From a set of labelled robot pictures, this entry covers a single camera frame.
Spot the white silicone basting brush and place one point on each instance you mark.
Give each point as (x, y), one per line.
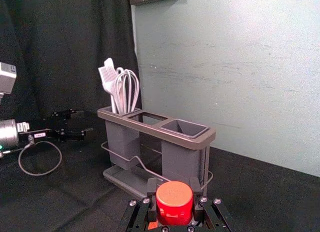
(107, 78)

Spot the white spatula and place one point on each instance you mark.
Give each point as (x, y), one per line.
(109, 62)

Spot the white whisk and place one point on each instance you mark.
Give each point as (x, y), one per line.
(130, 92)

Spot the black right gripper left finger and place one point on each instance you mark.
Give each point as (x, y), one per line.
(140, 212)

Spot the red cylinder with orange top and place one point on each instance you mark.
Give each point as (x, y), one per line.
(174, 204)

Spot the black cloth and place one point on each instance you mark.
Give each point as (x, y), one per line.
(50, 55)

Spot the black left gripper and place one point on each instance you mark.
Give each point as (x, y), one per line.
(40, 135)

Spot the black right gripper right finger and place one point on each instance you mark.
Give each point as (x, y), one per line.
(212, 214)

